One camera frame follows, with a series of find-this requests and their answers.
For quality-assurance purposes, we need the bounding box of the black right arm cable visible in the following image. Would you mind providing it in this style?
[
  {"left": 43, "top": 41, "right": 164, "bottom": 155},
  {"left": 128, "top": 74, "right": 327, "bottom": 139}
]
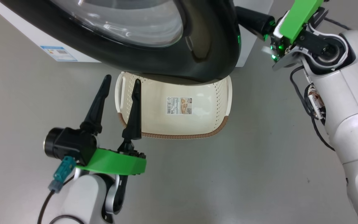
[{"left": 289, "top": 65, "right": 335, "bottom": 151}]

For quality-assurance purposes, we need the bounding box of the black glass washing machine door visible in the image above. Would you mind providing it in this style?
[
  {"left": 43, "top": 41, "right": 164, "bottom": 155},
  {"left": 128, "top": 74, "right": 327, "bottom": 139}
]
[{"left": 0, "top": 0, "right": 241, "bottom": 86}]

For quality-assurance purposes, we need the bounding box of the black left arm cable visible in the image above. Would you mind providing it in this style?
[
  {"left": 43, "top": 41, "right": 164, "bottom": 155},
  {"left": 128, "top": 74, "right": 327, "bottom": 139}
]
[{"left": 37, "top": 176, "right": 85, "bottom": 224}]

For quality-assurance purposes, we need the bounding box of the white front-load washing machine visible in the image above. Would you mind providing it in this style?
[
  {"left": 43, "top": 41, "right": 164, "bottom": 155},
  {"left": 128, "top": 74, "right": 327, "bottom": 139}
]
[{"left": 0, "top": 0, "right": 274, "bottom": 67}]

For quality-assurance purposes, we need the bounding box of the cream perforated laundry basket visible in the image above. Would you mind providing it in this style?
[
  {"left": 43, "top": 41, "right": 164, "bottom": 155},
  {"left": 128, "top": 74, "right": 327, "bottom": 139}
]
[{"left": 114, "top": 72, "right": 233, "bottom": 139}]

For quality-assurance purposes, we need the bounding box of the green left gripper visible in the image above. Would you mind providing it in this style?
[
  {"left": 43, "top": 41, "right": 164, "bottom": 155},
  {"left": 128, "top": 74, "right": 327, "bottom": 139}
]
[{"left": 75, "top": 74, "right": 147, "bottom": 175}]

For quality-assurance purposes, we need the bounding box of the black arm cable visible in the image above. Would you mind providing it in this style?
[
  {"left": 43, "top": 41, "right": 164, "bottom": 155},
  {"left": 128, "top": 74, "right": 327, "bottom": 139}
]
[
  {"left": 289, "top": 65, "right": 335, "bottom": 151},
  {"left": 37, "top": 176, "right": 85, "bottom": 224}
]

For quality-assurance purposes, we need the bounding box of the teal left cable connector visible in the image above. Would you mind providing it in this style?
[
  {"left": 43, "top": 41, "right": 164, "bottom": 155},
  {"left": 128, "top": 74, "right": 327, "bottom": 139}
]
[{"left": 48, "top": 156, "right": 77, "bottom": 194}]

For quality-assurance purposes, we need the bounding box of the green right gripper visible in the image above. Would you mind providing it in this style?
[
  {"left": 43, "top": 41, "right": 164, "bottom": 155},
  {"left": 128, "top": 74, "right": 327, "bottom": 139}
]
[{"left": 271, "top": 0, "right": 330, "bottom": 71}]

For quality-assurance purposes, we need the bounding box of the paper label sticker in basket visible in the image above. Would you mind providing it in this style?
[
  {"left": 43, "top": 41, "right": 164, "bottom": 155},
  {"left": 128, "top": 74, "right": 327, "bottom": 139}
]
[{"left": 167, "top": 96, "right": 193, "bottom": 115}]

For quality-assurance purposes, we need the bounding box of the thin black cable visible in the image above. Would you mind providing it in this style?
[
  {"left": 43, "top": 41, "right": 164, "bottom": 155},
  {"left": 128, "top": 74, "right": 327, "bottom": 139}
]
[{"left": 324, "top": 17, "right": 358, "bottom": 50}]

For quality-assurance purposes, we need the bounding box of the blue energy label sticker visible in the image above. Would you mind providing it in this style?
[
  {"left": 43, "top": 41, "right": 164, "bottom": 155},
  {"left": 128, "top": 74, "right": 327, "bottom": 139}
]
[{"left": 40, "top": 46, "right": 78, "bottom": 62}]

